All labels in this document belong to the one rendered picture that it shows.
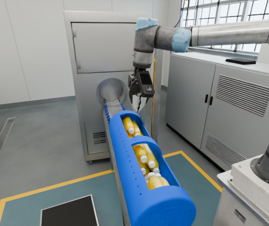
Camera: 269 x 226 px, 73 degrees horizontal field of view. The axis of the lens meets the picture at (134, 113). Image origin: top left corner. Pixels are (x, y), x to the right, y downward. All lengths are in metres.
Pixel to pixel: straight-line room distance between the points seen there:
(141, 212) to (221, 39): 0.71
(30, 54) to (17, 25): 0.64
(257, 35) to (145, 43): 0.37
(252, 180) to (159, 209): 0.41
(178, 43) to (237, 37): 0.22
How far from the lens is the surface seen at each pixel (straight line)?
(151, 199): 0.79
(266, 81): 2.20
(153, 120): 1.76
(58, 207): 2.26
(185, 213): 0.89
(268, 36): 0.78
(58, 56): 5.13
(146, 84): 0.67
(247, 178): 0.96
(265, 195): 0.94
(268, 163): 0.97
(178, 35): 0.65
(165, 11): 5.93
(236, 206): 1.08
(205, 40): 0.76
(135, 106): 0.76
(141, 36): 0.68
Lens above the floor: 1.82
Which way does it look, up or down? 25 degrees down
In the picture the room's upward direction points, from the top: straight up
